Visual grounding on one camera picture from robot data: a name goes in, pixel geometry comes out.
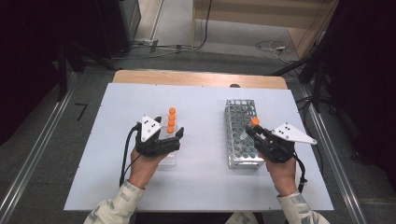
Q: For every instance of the black curtain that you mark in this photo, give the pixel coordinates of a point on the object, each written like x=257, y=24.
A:
x=28, y=46
x=367, y=62

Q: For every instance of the clear acrylic tube rack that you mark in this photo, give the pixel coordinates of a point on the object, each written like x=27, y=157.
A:
x=172, y=159

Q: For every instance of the wooden table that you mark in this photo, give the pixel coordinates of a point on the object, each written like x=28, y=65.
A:
x=186, y=77

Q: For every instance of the dark grey cabinet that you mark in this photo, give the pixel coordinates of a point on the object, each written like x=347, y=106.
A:
x=129, y=18

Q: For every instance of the dark table grommet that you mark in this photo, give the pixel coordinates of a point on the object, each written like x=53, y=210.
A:
x=234, y=85

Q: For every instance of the person's right hand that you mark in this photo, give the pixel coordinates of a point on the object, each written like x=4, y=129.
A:
x=285, y=177

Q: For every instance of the person's left hand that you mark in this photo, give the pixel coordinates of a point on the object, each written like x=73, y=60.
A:
x=141, y=169

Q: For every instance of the metal floor rail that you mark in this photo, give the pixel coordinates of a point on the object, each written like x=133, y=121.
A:
x=40, y=133
x=339, y=174

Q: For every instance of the orange cap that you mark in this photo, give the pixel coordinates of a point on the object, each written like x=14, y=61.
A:
x=172, y=110

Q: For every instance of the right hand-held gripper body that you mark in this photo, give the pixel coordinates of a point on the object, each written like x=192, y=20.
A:
x=291, y=133

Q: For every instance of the light wooden desk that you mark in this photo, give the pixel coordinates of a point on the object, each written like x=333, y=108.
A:
x=255, y=12

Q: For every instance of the black metal stand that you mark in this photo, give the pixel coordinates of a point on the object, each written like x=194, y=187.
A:
x=316, y=81
x=62, y=71

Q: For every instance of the orange-capped clear tube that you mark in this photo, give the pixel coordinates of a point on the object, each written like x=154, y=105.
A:
x=171, y=117
x=171, y=123
x=254, y=121
x=170, y=129

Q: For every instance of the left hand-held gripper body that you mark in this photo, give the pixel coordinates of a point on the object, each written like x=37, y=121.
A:
x=148, y=127

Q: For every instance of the metal tube rack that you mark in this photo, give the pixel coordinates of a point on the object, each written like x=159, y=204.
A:
x=239, y=109

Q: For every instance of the person's patterned clothing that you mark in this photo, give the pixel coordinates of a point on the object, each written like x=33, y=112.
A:
x=241, y=218

